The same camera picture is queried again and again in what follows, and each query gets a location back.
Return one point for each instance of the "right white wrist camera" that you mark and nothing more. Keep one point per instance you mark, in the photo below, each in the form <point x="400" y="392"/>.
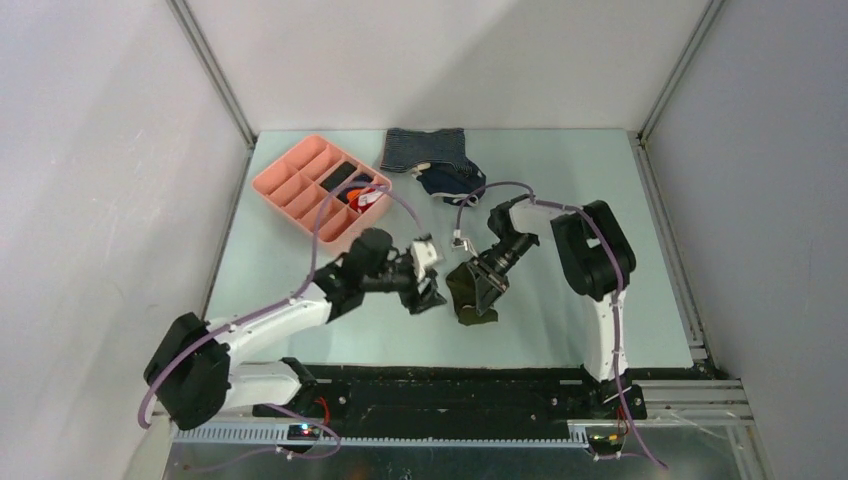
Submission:
<point x="460" y="243"/>

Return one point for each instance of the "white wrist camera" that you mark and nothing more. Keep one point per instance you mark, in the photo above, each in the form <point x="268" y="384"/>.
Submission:
<point x="460" y="243"/>
<point x="425" y="254"/>

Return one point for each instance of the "navy blue underwear white trim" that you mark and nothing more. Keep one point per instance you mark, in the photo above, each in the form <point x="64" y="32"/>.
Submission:
<point x="450" y="185"/>

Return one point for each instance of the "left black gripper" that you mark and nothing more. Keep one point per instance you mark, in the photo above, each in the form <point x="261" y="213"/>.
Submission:
<point x="417" y="302"/>

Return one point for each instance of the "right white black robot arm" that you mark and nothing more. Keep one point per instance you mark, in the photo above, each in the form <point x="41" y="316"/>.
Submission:
<point x="595" y="256"/>

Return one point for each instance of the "olive green underwear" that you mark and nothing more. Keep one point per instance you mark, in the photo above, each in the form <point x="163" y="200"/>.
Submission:
<point x="461" y="287"/>

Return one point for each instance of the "navy rolled garment in tray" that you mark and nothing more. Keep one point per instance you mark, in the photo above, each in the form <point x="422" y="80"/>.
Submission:
<point x="358" y="182"/>

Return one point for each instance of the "grey striped folded underwear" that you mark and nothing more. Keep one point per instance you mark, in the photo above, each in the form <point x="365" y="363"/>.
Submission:
<point x="406" y="150"/>

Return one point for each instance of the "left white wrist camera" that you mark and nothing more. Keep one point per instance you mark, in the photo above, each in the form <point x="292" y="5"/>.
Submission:
<point x="425" y="254"/>

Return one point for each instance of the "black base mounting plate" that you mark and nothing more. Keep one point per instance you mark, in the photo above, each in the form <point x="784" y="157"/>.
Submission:
<point x="460" y="403"/>

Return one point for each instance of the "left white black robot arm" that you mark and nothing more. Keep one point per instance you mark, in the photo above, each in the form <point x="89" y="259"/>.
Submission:
<point x="202" y="368"/>

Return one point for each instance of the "black rolled garment in tray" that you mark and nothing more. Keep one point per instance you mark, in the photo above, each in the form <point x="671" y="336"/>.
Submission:
<point x="336" y="178"/>

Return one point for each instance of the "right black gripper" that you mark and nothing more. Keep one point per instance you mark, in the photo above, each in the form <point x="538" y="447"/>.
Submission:
<point x="488" y="287"/>

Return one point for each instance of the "red white rolled garment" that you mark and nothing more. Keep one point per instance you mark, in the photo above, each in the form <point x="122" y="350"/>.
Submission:
<point x="361" y="199"/>

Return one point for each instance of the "pink divided organizer tray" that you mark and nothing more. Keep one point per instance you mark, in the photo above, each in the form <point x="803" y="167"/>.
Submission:
<point x="290" y="185"/>

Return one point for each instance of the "grey slotted cable duct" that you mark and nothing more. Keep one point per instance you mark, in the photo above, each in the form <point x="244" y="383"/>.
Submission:
<point x="283" y="434"/>

